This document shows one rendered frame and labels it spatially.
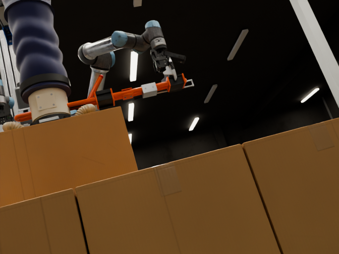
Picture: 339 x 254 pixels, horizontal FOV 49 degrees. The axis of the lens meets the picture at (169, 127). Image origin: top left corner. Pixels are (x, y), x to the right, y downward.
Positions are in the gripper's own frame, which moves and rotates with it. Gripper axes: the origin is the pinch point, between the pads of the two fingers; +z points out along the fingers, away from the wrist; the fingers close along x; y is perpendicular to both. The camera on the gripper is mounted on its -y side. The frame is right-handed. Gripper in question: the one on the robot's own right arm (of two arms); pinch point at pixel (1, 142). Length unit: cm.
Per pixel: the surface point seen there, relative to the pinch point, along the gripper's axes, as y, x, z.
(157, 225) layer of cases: 55, -107, 66
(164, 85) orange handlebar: 84, -29, 2
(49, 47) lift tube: 36, -35, -27
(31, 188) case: 19, -47, 38
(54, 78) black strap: 35, -36, -10
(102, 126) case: 50, -46, 20
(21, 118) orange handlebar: 17.0, -27.9, 1.3
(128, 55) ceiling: 147, 465, -289
